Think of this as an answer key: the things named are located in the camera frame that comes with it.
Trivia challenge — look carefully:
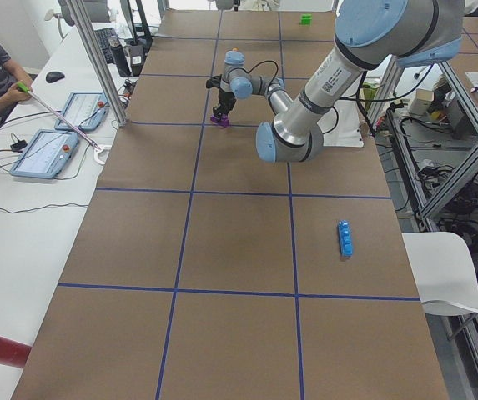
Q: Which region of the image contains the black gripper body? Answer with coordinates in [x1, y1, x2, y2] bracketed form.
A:
[217, 88, 235, 112]

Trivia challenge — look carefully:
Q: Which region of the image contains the purple trapezoid block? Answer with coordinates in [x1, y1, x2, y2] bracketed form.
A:
[210, 116, 229, 128]

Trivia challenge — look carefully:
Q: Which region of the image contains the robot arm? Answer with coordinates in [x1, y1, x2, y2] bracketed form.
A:
[206, 0, 465, 163]

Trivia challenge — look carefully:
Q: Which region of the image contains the green two-stud block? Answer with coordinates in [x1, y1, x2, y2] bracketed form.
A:
[299, 13, 312, 25]

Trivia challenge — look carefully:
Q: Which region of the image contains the black water bottle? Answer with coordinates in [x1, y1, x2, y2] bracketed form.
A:
[108, 35, 131, 78]

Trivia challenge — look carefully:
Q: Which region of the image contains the blue teach pendant far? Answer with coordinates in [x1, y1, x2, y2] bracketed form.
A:
[61, 92, 108, 132]

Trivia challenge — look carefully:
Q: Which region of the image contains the blue teach pendant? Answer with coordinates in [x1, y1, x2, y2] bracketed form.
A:
[61, 92, 108, 132]
[9, 129, 79, 179]

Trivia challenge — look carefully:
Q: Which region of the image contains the black keyboard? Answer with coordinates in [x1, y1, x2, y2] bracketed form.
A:
[94, 27, 116, 64]

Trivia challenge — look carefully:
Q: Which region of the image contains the black computer mouse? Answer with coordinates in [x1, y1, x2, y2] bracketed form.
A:
[45, 71, 65, 83]

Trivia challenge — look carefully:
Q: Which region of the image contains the long blue four-stud brick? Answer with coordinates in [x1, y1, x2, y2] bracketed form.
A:
[337, 220, 354, 258]

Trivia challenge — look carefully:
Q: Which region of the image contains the blue teach pendant near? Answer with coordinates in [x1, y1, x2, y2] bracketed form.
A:
[9, 129, 79, 179]

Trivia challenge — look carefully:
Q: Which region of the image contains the white chair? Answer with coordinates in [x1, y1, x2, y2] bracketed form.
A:
[402, 232, 478, 317]

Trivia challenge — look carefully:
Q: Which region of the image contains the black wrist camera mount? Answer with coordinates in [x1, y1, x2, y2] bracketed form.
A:
[205, 75, 222, 90]

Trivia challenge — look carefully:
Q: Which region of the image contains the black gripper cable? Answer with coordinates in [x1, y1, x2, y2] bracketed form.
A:
[242, 60, 280, 80]

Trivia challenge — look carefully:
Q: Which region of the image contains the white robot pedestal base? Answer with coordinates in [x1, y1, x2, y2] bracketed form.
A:
[318, 101, 364, 148]

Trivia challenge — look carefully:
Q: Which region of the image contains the green handled reacher stick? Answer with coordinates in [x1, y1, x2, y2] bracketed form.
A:
[16, 81, 111, 166]

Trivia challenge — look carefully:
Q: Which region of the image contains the aluminium frame post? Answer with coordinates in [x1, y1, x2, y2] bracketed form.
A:
[66, 0, 128, 128]

